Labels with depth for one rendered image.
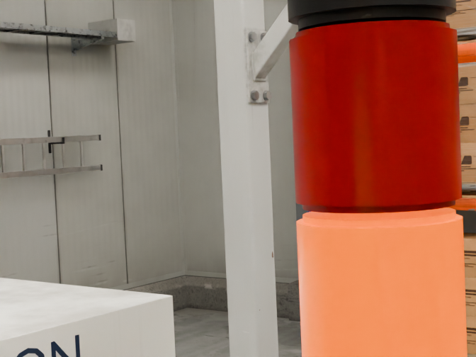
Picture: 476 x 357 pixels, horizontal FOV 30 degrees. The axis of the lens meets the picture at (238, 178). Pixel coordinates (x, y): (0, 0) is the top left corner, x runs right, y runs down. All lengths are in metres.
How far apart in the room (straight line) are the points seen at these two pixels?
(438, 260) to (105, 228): 10.65
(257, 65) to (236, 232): 0.54
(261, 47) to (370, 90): 2.56
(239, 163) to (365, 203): 2.58
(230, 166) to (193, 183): 8.93
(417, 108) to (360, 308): 0.06
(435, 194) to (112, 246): 10.75
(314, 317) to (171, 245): 11.54
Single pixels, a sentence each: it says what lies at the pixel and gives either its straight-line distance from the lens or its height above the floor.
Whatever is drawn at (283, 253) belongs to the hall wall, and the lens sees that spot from 11.03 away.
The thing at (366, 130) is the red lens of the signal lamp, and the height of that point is 2.29.
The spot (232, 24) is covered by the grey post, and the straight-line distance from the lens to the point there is 2.85.
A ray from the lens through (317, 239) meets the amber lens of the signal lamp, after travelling 0.26.
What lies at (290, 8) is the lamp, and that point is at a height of 2.33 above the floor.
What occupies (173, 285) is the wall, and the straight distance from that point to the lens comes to 11.72.
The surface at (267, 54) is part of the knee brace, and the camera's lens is 2.80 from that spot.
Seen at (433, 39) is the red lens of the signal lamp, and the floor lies 2.32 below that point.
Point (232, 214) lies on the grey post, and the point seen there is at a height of 2.03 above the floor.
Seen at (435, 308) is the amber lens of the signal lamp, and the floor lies 2.24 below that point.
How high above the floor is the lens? 2.30
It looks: 3 degrees down
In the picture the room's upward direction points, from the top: 3 degrees counter-clockwise
